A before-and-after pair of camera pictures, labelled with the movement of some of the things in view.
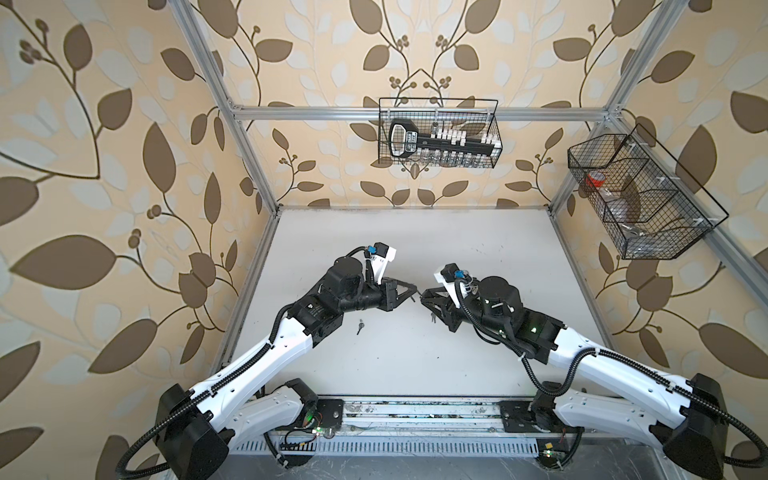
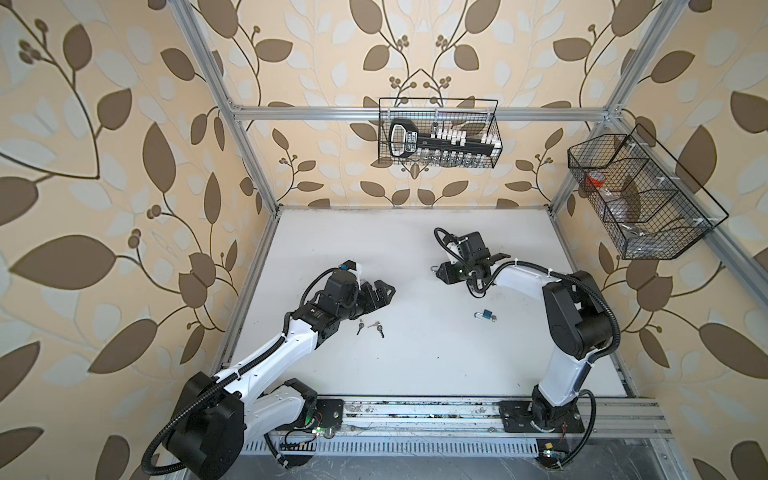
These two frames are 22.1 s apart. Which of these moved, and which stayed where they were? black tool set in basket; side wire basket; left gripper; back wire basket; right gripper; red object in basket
Moved: right gripper; left gripper
Stayed: red object in basket; black tool set in basket; back wire basket; side wire basket
